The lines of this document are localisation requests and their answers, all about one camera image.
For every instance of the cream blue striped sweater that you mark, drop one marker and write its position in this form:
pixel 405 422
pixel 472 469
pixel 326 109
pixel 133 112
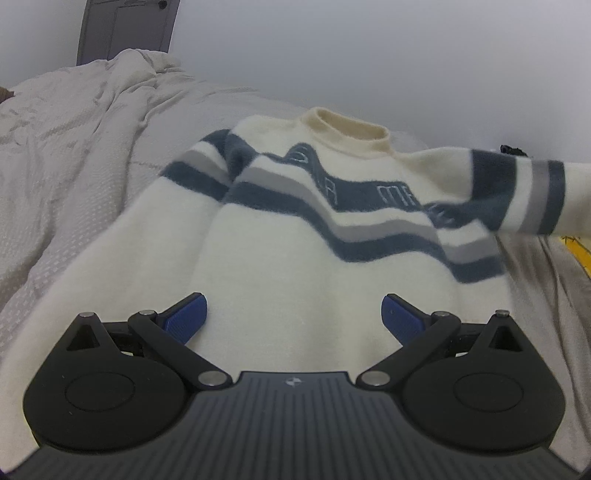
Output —
pixel 295 230

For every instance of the yellow printed fabric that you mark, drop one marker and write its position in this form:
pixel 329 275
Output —
pixel 580 248

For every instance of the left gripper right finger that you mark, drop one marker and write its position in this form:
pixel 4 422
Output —
pixel 422 336

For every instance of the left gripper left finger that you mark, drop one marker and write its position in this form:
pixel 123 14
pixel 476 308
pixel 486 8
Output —
pixel 163 337

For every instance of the grey bed sheet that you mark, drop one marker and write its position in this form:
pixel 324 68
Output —
pixel 79 145

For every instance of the brown pillow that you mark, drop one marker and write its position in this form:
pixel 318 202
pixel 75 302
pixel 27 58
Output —
pixel 5 94

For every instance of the black fluffy garment right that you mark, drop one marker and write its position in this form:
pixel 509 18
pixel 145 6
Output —
pixel 508 150

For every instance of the grey door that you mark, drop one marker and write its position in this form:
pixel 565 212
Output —
pixel 109 27

